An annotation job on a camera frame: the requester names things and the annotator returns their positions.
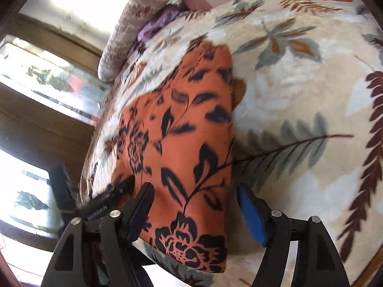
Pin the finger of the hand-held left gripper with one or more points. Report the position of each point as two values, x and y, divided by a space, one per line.
119 189

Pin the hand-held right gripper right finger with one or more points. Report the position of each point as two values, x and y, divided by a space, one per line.
254 218

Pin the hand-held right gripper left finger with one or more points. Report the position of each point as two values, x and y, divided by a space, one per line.
140 209

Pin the orange black floral cloth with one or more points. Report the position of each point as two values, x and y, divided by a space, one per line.
185 125

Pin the glass window pane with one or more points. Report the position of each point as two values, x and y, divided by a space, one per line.
45 77
27 200

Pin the leaf printed blanket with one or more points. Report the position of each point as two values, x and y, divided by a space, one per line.
299 110

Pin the striped beige pillow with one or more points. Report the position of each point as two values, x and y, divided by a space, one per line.
125 27

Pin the purple cloth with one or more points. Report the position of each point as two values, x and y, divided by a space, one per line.
158 21

